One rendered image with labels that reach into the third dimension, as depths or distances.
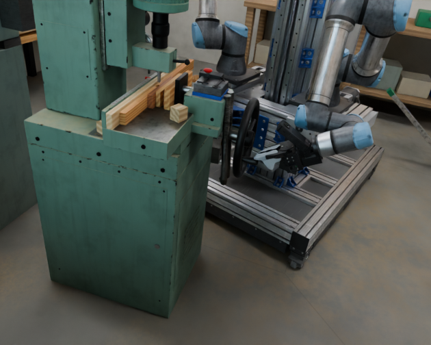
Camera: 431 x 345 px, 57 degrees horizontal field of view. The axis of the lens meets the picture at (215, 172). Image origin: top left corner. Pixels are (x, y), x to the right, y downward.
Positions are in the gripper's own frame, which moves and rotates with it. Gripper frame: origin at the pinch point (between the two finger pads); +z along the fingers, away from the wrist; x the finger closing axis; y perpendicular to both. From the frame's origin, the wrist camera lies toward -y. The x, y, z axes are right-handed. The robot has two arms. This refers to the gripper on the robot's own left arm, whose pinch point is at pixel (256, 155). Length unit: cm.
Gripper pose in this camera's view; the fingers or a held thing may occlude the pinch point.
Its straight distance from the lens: 131.9
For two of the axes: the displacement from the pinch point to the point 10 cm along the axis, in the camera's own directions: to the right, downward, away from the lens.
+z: -8.8, 2.1, 4.3
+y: 3.9, 8.5, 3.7
